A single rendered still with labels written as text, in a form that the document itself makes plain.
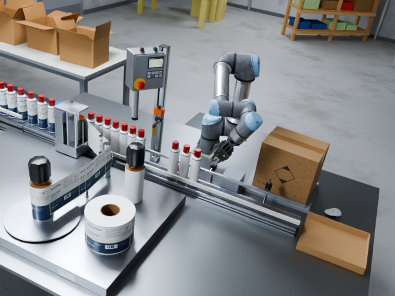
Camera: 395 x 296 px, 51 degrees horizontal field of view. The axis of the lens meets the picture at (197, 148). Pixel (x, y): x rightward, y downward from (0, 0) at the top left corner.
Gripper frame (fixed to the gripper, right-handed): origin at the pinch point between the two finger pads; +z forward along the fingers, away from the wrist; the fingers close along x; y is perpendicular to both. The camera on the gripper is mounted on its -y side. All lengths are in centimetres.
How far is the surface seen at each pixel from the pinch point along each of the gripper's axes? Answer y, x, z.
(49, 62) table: -104, -154, 120
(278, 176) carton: -19.9, 30.8, -8.1
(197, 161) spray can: 2.7, -5.2, 4.4
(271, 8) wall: -871, -123, 173
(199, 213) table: 14.6, 13.2, 17.4
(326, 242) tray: 1, 65, -13
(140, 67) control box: -1, -56, -9
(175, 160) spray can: 2.2, -13.3, 14.2
